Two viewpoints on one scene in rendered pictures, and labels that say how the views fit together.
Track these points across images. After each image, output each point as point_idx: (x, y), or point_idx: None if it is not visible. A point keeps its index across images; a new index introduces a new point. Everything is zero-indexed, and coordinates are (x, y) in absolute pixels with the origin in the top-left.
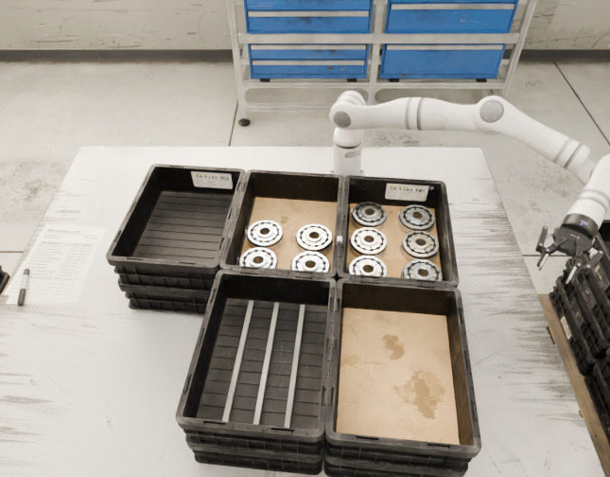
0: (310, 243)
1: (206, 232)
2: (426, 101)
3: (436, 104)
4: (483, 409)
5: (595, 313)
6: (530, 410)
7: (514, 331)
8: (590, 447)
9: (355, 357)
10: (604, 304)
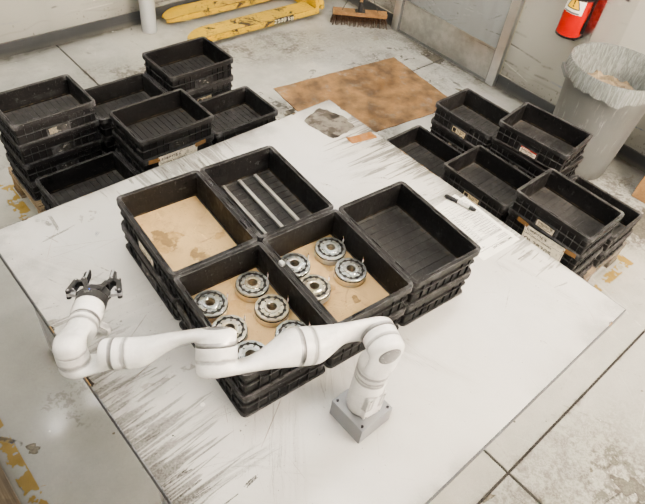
0: (310, 279)
1: (394, 258)
2: (295, 332)
3: (283, 338)
4: (124, 295)
5: None
6: None
7: None
8: (43, 310)
9: (218, 237)
10: None
